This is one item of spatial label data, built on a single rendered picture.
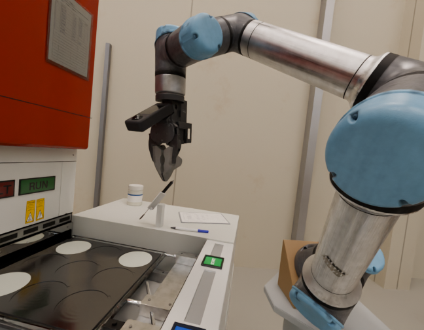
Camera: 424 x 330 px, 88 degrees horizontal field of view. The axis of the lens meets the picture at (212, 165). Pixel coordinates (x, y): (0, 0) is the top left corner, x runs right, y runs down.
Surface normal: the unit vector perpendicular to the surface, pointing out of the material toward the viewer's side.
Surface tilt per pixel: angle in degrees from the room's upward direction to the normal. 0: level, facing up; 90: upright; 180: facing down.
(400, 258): 90
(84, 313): 0
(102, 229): 90
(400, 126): 109
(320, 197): 90
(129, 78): 90
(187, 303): 0
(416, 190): 114
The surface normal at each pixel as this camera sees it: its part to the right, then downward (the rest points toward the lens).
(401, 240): 0.07, 0.06
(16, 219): 0.98, 0.11
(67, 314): 0.11, -0.99
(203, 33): 0.62, 0.11
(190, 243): -0.17, 0.04
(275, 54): -0.73, 0.40
